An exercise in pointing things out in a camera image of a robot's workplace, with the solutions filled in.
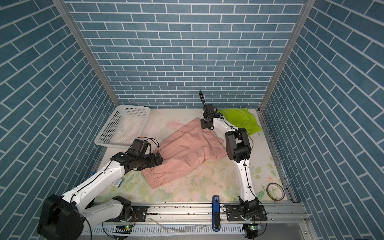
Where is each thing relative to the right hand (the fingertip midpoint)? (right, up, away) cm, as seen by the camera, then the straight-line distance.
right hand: (204, 122), depth 108 cm
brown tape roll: (+37, -42, -28) cm, 63 cm away
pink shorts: (-10, -16, -10) cm, 22 cm away
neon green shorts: (+28, +3, +2) cm, 28 cm away
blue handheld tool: (+5, -44, -36) cm, 57 cm away
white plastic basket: (-59, -2, +4) cm, 59 cm away
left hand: (-27, -22, -24) cm, 43 cm away
